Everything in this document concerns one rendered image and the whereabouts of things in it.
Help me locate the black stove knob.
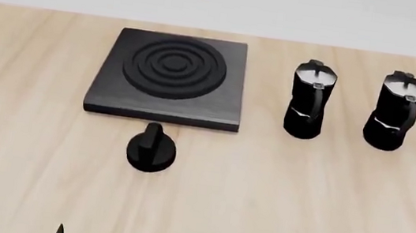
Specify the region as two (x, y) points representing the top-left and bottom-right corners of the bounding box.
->
(123, 119), (182, 177)

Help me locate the black moka pot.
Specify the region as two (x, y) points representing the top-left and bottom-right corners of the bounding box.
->
(360, 67), (416, 155)
(281, 56), (341, 144)

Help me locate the black square stove plate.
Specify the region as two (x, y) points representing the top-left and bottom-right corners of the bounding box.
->
(82, 23), (251, 134)

